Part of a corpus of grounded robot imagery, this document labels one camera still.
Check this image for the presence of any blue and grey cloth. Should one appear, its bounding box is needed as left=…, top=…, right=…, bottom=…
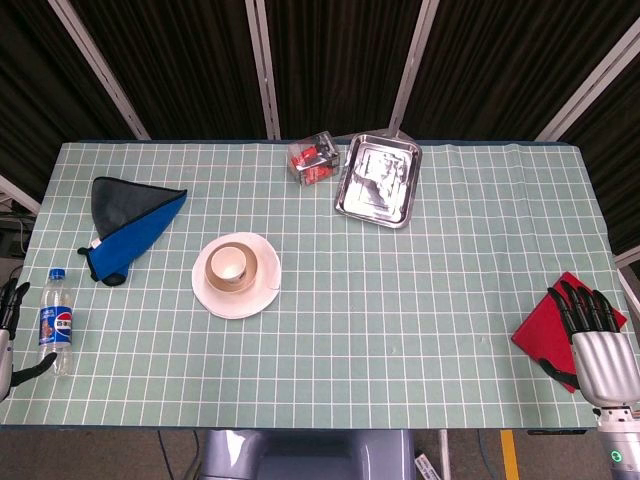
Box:
left=76, top=175, right=189, bottom=287

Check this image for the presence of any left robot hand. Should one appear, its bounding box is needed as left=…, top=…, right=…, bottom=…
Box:
left=0, top=281, right=59, bottom=402

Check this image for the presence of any clear box with red items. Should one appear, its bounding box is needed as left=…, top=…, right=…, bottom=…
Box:
left=287, top=130, right=342, bottom=187

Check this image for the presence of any paper cup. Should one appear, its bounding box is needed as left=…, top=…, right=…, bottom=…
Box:
left=206, top=241, right=260, bottom=294

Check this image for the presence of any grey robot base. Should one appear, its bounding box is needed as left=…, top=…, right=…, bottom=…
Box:
left=198, top=429, right=417, bottom=480

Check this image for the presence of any red notebook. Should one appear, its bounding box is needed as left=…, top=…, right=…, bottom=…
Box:
left=510, top=271, right=628, bottom=395

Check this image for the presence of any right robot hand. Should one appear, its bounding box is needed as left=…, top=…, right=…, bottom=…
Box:
left=539, top=280, right=640, bottom=406

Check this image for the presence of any green grid tablecloth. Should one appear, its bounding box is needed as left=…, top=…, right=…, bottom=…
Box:
left=0, top=139, right=621, bottom=430

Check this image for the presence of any Pepsi plastic bottle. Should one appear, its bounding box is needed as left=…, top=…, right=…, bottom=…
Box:
left=38, top=267, right=76, bottom=378

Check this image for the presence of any stainless steel tray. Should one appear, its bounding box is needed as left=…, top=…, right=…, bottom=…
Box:
left=333, top=132, right=424, bottom=230

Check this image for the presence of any white paper plate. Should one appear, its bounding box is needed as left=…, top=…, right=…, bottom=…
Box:
left=191, top=231, right=282, bottom=320

